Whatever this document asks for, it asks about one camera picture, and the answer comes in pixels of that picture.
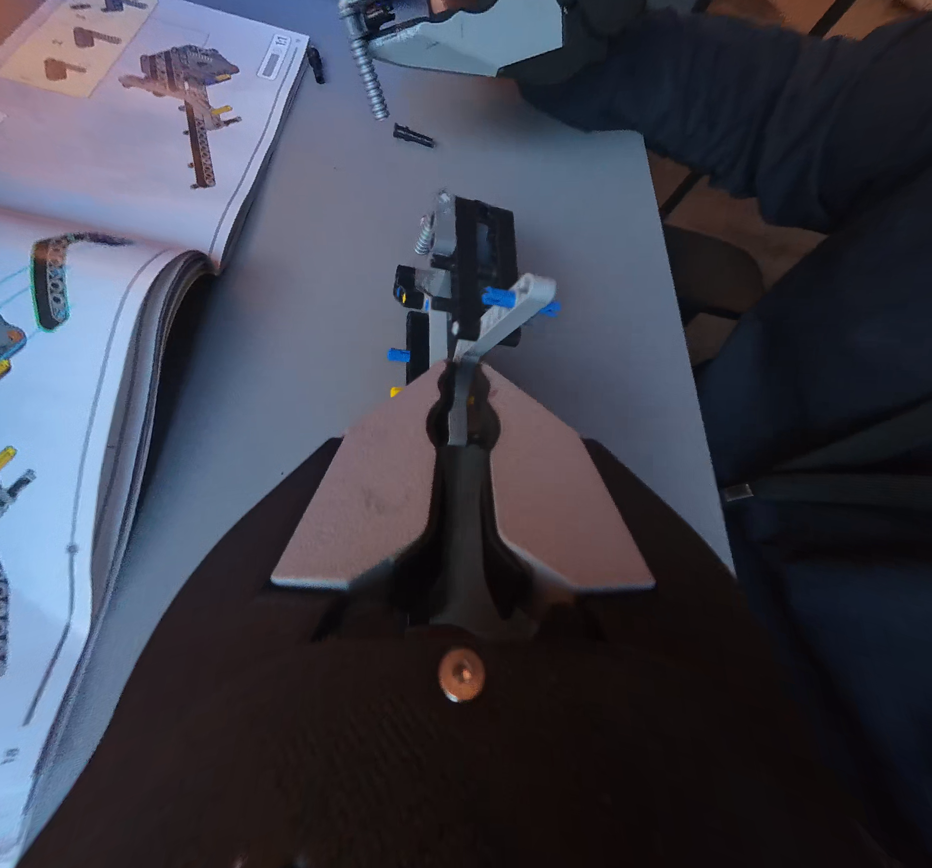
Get person's torso and legs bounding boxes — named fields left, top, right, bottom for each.
left=692, top=169, right=932, bottom=868

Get grey lego spring shock absorber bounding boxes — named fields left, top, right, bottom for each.
left=347, top=13, right=391, bottom=121

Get lego instruction booklet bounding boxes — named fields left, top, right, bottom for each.
left=0, top=0, right=311, bottom=836

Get person's right forearm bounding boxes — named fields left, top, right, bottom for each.
left=523, top=9, right=932, bottom=232

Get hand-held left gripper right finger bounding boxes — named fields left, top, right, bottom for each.
left=466, top=362, right=656, bottom=590

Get black and grey lego assembly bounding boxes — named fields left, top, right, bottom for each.
left=386, top=191, right=563, bottom=447

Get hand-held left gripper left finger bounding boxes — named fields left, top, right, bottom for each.
left=271, top=362, right=452, bottom=589

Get black chair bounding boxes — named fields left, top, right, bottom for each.
left=659, top=224, right=767, bottom=319

